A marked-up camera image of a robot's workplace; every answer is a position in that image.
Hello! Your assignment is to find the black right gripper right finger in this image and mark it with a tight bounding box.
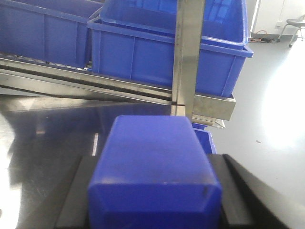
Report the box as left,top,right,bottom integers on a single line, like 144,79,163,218
208,154,289,229

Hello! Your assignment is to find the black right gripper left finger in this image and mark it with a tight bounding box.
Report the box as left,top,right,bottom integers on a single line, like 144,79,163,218
55,156,98,229

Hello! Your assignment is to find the blue block part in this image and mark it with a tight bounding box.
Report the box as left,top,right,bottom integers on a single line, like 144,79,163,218
87,115,222,229

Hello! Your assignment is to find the small blue bin below shelf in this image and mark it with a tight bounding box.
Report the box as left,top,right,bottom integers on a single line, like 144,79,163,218
192,123,217,154

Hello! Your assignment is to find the stainless steel shelf rack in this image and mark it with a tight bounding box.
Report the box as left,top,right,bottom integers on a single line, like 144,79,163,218
0,0,236,128

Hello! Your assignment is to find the blue bin lower right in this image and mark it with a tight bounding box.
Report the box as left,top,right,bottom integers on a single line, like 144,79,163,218
87,18,254,97

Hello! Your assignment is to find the nested blue bin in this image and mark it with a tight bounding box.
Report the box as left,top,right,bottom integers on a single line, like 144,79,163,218
100,0,248,50

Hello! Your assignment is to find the blue bin lower left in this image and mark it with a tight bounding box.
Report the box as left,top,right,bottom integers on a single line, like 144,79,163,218
0,0,102,68

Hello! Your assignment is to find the grey stool background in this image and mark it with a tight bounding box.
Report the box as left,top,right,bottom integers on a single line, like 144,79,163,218
277,15,305,48

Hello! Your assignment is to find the orange cable on floor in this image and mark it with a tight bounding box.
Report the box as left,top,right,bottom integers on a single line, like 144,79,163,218
249,30,281,44

